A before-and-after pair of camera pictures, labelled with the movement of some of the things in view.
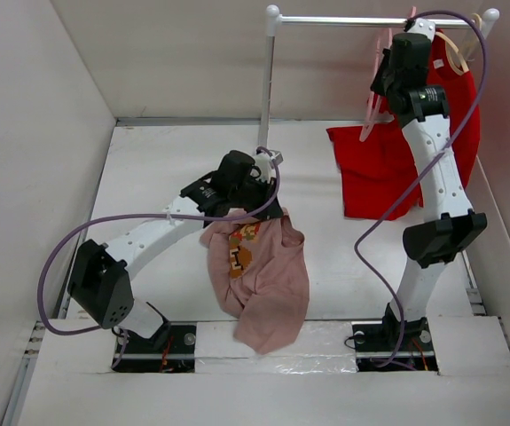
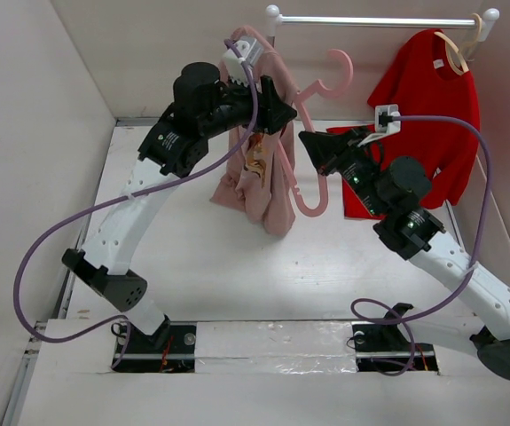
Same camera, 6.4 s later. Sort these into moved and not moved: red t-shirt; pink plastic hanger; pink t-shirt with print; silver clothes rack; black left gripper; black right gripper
Moved: black right gripper; pink t-shirt with print; pink plastic hanger; black left gripper
Not moved: red t-shirt; silver clothes rack
